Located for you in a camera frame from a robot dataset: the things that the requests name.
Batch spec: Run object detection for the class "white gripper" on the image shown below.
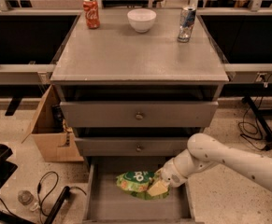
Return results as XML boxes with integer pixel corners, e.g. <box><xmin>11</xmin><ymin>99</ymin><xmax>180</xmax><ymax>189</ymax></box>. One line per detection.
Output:
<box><xmin>147</xmin><ymin>161</ymin><xmax>189</xmax><ymax>196</ymax></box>

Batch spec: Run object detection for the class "green rice chip bag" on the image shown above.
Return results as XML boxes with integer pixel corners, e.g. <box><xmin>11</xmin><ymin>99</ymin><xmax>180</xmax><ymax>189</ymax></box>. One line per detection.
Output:
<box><xmin>116</xmin><ymin>171</ymin><xmax>169</xmax><ymax>200</ymax></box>

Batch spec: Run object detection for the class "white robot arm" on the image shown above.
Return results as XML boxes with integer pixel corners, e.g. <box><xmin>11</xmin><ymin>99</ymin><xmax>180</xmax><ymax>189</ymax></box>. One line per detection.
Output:
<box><xmin>148</xmin><ymin>133</ymin><xmax>272</xmax><ymax>196</ymax></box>

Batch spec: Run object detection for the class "grey middle drawer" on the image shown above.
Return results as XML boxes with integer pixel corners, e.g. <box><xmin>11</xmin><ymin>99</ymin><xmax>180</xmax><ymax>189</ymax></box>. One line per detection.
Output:
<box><xmin>75</xmin><ymin>137</ymin><xmax>188</xmax><ymax>156</ymax></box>

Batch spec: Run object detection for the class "grey open bottom drawer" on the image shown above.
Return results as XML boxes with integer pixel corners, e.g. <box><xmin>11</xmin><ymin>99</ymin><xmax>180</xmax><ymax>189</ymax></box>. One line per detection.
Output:
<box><xmin>82</xmin><ymin>156</ymin><xmax>195</xmax><ymax>224</ymax></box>

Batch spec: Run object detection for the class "grey top drawer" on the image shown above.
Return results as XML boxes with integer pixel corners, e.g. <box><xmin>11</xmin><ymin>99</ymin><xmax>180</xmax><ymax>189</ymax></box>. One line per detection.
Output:
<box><xmin>60</xmin><ymin>101</ymin><xmax>218</xmax><ymax>128</ymax></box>

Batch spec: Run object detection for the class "grey drawer cabinet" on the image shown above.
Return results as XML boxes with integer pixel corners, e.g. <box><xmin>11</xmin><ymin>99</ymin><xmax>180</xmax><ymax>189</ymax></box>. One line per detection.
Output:
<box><xmin>50</xmin><ymin>8</ymin><xmax>230</xmax><ymax>170</ymax></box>

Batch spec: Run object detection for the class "brown cardboard box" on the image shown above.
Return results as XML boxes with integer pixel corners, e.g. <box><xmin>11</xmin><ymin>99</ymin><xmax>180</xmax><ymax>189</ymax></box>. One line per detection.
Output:
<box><xmin>22</xmin><ymin>85</ymin><xmax>83</xmax><ymax>162</ymax></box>

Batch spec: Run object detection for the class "black table leg right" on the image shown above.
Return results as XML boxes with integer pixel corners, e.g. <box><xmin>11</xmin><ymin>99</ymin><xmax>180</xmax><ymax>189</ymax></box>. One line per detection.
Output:
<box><xmin>238</xmin><ymin>96</ymin><xmax>272</xmax><ymax>151</ymax></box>

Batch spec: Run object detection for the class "clear plastic water bottle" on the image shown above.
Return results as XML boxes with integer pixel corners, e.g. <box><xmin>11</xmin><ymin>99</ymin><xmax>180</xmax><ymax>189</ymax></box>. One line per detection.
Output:
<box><xmin>18</xmin><ymin>189</ymin><xmax>39</xmax><ymax>212</ymax></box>

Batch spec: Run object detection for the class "white ceramic bowl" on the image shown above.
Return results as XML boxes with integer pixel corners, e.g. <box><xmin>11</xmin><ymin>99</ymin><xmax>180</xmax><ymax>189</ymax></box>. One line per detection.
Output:
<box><xmin>127</xmin><ymin>8</ymin><xmax>156</xmax><ymax>33</ymax></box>

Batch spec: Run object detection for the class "blue silver energy drink can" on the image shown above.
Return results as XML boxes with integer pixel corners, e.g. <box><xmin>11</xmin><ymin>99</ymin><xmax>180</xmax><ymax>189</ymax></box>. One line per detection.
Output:
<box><xmin>178</xmin><ymin>6</ymin><xmax>196</xmax><ymax>43</ymax></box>

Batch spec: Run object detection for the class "red cola can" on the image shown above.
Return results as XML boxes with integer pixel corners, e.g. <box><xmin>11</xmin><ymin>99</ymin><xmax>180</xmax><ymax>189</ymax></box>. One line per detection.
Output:
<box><xmin>83</xmin><ymin>0</ymin><xmax>100</xmax><ymax>29</ymax></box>

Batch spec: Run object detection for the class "black cable on floor right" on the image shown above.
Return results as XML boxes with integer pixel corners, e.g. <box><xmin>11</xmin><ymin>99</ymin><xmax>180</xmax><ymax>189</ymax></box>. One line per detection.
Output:
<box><xmin>237</xmin><ymin>63</ymin><xmax>272</xmax><ymax>152</ymax></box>

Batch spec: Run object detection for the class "black cable on floor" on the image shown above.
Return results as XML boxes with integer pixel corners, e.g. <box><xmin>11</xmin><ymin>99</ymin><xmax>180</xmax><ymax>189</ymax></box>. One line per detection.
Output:
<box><xmin>36</xmin><ymin>170</ymin><xmax>87</xmax><ymax>224</ymax></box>
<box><xmin>237</xmin><ymin>63</ymin><xmax>272</xmax><ymax>152</ymax></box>

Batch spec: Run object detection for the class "black cable on floor left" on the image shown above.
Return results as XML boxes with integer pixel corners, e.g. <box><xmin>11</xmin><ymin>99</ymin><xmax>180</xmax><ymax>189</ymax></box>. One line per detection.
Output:
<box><xmin>36</xmin><ymin>170</ymin><xmax>87</xmax><ymax>224</ymax></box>

